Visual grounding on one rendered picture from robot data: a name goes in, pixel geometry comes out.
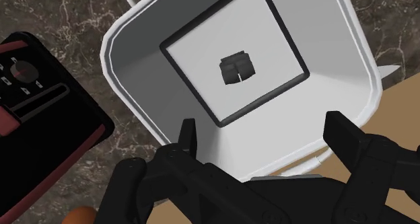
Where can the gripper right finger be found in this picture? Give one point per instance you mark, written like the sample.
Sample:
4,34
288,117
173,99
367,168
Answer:
370,164

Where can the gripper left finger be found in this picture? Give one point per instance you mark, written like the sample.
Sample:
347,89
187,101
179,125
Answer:
170,187

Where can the orange round object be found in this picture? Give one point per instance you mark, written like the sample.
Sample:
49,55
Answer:
80,216

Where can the white blender jug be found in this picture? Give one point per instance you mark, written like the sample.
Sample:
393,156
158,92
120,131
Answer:
262,144

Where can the black and red appliance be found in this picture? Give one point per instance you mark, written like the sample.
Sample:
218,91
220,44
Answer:
49,128

